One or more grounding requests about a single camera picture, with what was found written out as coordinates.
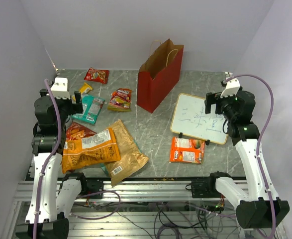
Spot orange Kettle chips bag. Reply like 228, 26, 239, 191
62, 127, 121, 174

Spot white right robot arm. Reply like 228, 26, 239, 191
204, 89, 290, 229

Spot red chips bag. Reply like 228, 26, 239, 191
66, 122, 96, 141

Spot yellow snack bar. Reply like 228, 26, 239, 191
79, 82, 93, 95

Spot tan paper chips bag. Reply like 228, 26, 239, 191
105, 119, 149, 187

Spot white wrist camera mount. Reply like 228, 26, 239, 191
50, 77, 71, 100
220, 78, 241, 98

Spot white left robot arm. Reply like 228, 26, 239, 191
15, 89, 88, 239

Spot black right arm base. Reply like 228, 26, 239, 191
185, 177, 221, 199

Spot red brown paper bag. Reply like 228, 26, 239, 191
137, 39, 184, 113

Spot blue white round tin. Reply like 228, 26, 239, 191
65, 116, 72, 128

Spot aluminium frame rails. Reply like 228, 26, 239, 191
2, 178, 248, 239

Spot teal snack packet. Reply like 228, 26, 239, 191
72, 95, 105, 124

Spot colourful fruit candy bag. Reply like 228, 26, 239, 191
107, 88, 132, 112

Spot orange snack packet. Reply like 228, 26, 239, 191
169, 137, 205, 164

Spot loose cable bundle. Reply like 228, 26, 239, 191
68, 190, 238, 239

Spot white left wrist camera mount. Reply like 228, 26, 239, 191
50, 77, 71, 100

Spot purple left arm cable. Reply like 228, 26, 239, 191
32, 79, 62, 239

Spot small red snack packet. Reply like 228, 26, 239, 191
84, 67, 109, 84

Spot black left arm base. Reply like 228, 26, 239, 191
86, 179, 104, 199

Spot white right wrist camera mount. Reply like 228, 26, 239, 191
220, 78, 241, 98

